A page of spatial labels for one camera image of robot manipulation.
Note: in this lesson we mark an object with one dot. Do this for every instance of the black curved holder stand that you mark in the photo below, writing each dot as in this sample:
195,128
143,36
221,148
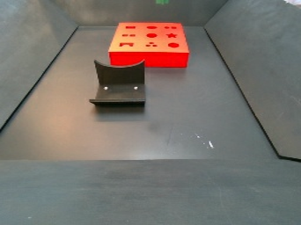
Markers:
122,84

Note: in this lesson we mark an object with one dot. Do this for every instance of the red shape sorter block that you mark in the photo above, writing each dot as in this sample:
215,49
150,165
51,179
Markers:
154,42

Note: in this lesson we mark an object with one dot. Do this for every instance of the green tape piece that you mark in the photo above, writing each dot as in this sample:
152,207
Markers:
162,1

